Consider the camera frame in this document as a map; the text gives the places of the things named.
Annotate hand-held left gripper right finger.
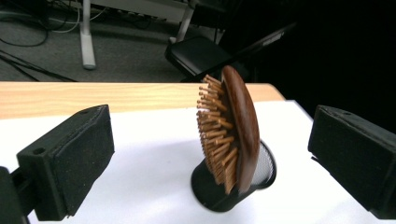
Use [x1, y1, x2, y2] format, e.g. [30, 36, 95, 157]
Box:
[306, 104, 396, 220]

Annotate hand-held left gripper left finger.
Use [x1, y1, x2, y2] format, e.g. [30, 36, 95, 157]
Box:
[16, 104, 116, 222]

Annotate black mesh pen cup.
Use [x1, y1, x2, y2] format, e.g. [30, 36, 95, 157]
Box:
[190, 139, 277, 214]

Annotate white table sheet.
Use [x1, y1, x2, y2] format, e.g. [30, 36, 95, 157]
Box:
[0, 100, 396, 224]

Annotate desk with white legs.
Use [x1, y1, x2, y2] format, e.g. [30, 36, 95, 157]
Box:
[78, 0, 228, 71]

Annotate black folding chair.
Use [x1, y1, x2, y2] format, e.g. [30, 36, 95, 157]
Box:
[163, 21, 297, 84]

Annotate bundle of floor cables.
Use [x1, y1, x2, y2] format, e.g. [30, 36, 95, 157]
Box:
[0, 0, 108, 83]

